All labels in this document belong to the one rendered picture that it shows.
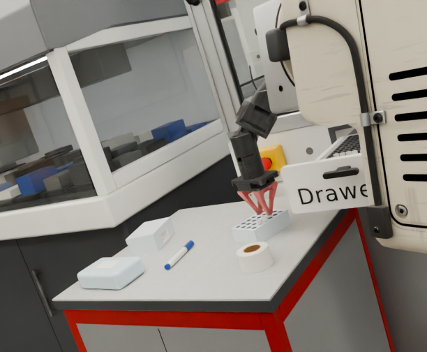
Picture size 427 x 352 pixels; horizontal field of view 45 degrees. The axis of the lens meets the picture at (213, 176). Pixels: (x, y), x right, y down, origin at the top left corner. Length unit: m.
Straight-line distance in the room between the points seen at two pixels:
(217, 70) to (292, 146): 0.31
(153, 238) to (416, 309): 0.77
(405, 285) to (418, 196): 1.21
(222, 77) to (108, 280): 0.68
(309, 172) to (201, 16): 0.64
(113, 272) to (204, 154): 0.93
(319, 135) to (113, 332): 0.74
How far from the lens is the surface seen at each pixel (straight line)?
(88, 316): 1.32
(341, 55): 0.39
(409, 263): 1.53
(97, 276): 1.27
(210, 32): 1.54
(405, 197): 0.37
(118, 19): 1.84
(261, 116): 1.16
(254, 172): 1.19
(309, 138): 1.47
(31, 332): 2.41
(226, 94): 1.54
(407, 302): 1.60
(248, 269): 1.08
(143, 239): 1.41
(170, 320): 1.14
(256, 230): 1.21
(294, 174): 1.13
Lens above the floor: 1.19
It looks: 12 degrees down
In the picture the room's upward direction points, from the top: 18 degrees counter-clockwise
